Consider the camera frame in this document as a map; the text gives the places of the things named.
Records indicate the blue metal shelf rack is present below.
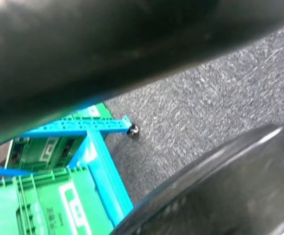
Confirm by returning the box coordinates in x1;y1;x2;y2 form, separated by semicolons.
0;115;140;228

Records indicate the green plastic crate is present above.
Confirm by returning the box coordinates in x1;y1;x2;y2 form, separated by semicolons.
4;103;114;172
0;165;114;235

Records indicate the black glossy robot body shell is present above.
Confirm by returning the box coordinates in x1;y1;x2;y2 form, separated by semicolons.
110;117;284;235

